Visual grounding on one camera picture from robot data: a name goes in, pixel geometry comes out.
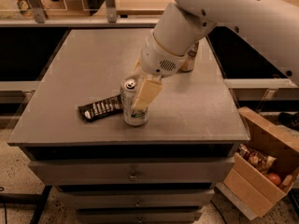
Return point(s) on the wooden shelf with metal posts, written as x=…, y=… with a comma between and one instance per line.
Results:
x=87, y=13

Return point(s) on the cardboard box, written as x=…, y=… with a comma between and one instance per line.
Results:
x=256, y=193

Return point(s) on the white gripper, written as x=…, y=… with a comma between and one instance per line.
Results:
x=158, y=59

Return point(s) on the black rxbar chocolate bar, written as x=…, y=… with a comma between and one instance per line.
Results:
x=101, y=109

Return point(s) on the snack bag in box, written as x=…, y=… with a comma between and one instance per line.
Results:
x=259, y=160

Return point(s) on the white green 7up can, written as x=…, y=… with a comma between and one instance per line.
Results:
x=128, y=91

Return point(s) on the red apple in box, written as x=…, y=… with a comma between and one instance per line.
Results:
x=274, y=178

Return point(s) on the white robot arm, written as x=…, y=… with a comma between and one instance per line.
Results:
x=270, y=26

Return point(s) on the gold brown soda can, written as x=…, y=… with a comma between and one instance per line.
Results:
x=190, y=60

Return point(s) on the grey drawer cabinet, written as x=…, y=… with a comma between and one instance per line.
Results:
x=180, y=154

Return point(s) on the orange item behind glass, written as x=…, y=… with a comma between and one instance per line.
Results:
x=25, y=8

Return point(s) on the top drawer handle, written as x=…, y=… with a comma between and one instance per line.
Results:
x=133, y=176

